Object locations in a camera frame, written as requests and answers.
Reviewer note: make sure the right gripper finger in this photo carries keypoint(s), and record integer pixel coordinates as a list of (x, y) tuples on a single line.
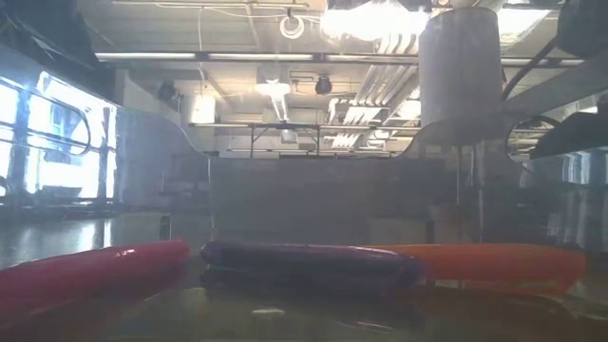
[(579, 135)]

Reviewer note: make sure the orange highlighter marker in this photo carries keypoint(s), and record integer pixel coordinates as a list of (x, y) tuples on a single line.
[(499, 266)]

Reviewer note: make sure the large purple highlighter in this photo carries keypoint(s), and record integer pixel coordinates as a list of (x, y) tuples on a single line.
[(304, 261)]

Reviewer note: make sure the red highlighter marker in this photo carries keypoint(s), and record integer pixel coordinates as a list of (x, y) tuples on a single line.
[(95, 271)]

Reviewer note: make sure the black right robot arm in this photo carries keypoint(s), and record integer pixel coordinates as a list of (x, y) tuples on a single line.
[(586, 24)]

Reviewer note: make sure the white shade wooden base lamp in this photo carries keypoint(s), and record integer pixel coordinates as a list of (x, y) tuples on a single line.
[(458, 71)]

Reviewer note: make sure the black ceiling dome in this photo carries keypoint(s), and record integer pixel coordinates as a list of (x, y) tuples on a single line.
[(323, 85)]

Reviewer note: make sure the smoky grey transparent bin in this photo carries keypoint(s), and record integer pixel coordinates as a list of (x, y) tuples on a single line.
[(304, 199)]

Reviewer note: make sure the metal overhead rack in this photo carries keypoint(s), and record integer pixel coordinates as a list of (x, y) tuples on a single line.
[(285, 126)]

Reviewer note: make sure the white hanging cylinder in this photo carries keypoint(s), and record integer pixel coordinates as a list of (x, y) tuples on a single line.
[(199, 109)]

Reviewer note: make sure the bright window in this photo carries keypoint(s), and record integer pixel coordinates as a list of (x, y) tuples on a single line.
[(66, 157)]

